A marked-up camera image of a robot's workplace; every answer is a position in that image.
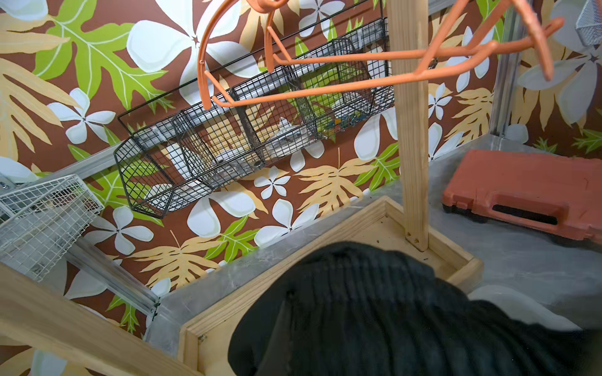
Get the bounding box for white wire basket left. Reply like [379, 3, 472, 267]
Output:
[1, 175, 104, 282]

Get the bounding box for black wire basket back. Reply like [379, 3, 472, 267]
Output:
[114, 19, 393, 219]

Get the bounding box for white plastic laundry basket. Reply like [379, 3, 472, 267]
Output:
[468, 285, 582, 332]

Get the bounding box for aluminium frame post right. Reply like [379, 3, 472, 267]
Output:
[489, 6, 527, 137]

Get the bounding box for orange hanger of green shorts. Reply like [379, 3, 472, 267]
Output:
[197, 1, 508, 110]

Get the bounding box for red plastic tool case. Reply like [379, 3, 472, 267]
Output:
[442, 150, 601, 243]

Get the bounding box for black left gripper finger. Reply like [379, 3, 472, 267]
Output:
[256, 298, 294, 376]

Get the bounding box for orange hanger of rainbow shorts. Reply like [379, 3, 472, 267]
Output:
[244, 0, 565, 81]

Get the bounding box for black shorts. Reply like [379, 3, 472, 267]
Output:
[227, 242, 601, 375]

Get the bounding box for white mesh basket right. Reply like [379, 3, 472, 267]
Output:
[575, 0, 601, 46]

